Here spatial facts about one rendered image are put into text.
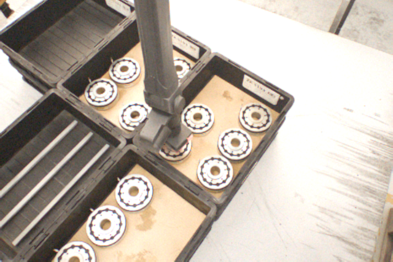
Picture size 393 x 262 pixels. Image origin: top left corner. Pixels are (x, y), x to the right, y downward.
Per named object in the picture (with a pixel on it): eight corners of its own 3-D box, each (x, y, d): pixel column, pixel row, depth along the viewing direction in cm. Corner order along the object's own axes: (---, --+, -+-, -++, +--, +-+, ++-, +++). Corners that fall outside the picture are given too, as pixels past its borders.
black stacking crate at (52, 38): (89, -3, 136) (80, -27, 126) (145, 32, 128) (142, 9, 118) (7, 61, 120) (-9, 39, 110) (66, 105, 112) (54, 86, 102)
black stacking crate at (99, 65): (147, 32, 128) (142, 10, 118) (211, 72, 119) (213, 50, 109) (67, 106, 112) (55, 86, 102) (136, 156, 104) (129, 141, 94)
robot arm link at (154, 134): (184, 94, 76) (151, 81, 78) (158, 136, 71) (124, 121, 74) (189, 120, 86) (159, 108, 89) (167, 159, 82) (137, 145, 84)
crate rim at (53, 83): (81, -23, 127) (80, -28, 125) (143, 13, 119) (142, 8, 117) (-8, 43, 112) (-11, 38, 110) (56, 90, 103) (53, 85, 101)
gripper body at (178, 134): (176, 151, 91) (174, 139, 84) (149, 127, 94) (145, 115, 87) (192, 134, 93) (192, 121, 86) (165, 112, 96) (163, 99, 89)
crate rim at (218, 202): (214, 54, 111) (214, 49, 109) (295, 102, 103) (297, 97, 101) (131, 145, 95) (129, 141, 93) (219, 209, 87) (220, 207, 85)
